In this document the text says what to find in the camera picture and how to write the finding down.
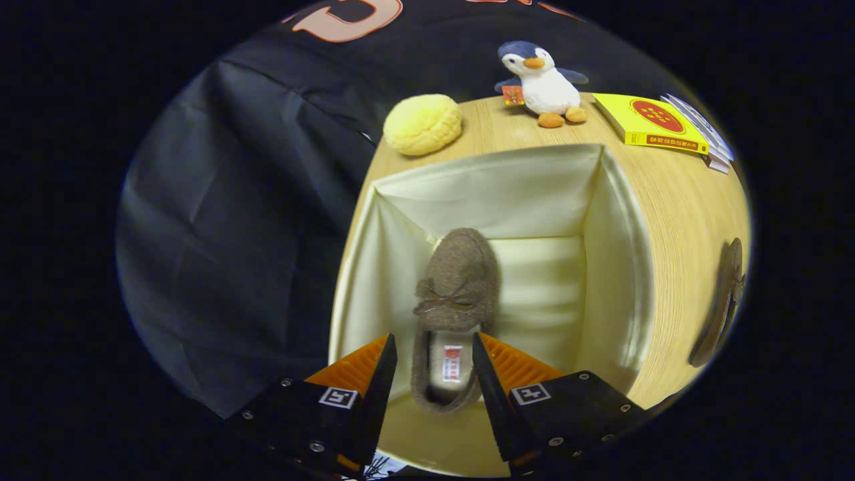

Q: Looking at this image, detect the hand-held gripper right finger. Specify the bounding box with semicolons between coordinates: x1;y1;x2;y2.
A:
472;332;653;476

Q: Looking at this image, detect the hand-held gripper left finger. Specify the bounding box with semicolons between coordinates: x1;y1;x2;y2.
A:
226;333;398;479

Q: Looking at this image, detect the brown fuzzy shoe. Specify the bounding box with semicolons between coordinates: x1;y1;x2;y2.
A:
688;237;747;368
409;228;500;414

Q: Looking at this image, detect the beige fabric storage box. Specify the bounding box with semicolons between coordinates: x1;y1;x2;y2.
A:
327;142;659;478

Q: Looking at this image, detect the yellow plush bun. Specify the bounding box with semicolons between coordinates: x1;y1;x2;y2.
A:
383;94;464;157

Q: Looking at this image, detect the penguin plush toy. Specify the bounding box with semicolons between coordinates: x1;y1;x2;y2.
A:
494;40;590;129

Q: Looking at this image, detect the yellow book with red circle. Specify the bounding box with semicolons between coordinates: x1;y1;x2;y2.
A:
592;92;710;156

